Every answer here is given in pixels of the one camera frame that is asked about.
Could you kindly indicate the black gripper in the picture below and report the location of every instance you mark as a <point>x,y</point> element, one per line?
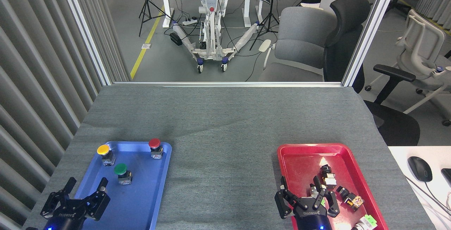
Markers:
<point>67,217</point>
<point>312,217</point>

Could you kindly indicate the green push button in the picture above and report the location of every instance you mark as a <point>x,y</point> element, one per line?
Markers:
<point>120,169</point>

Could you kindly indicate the yellow push button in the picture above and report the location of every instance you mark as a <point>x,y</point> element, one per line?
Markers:
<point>103,149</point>

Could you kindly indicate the red push button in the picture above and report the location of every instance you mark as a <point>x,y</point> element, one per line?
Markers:
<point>154,143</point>

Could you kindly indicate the red plastic tray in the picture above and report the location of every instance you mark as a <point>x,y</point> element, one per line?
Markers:
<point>299,166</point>

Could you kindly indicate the blue plastic tray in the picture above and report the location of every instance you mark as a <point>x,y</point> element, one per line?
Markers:
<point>137,194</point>

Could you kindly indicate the black computer mouse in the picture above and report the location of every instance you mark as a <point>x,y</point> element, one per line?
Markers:
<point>419,168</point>

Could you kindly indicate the white side table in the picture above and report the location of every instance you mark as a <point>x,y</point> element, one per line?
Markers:
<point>433,201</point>

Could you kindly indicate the black flat device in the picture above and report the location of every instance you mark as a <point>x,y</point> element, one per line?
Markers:
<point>447,176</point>

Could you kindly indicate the grey office chair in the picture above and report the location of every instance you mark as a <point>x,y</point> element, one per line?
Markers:
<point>299,47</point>

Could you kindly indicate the black office chair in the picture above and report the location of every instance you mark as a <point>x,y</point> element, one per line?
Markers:
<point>347,18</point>

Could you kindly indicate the black power adapter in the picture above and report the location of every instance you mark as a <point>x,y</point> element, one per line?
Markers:
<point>175,39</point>

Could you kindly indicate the black tripod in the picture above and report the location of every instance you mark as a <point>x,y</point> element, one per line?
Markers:
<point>146,4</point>
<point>270,15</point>

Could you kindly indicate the white mesh office chair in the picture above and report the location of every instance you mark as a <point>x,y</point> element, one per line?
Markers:
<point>422,47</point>

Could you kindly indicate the white desk leg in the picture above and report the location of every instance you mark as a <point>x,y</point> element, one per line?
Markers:
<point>166,10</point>
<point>247,11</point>

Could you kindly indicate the white power strip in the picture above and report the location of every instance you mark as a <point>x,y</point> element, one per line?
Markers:
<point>189,22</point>

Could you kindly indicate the silver switch with green label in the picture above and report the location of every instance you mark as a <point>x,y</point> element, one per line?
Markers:
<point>312,190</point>

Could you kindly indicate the black knob white switch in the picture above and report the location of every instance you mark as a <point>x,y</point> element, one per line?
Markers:
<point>329,180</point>

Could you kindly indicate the black switch with amber block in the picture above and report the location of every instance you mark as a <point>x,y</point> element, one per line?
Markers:
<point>350,198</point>

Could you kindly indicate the silver switch with green block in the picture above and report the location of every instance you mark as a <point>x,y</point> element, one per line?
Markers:
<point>366,222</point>

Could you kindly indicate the silver frame crossbar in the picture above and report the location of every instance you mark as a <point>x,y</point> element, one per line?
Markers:
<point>229,84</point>

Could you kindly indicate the silver frame post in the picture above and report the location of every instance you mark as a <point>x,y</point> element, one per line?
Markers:
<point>84,29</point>
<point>370,29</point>

